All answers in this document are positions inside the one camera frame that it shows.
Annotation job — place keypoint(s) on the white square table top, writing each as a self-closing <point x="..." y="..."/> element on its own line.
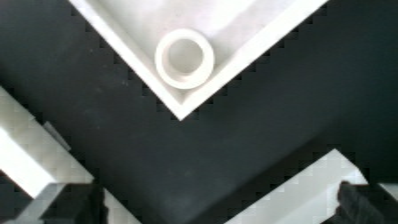
<point x="191" y="40"/>

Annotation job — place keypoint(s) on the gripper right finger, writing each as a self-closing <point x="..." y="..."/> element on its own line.
<point x="367" y="205"/>

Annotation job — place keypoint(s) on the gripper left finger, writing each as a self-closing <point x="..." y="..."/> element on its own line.
<point x="77" y="204"/>

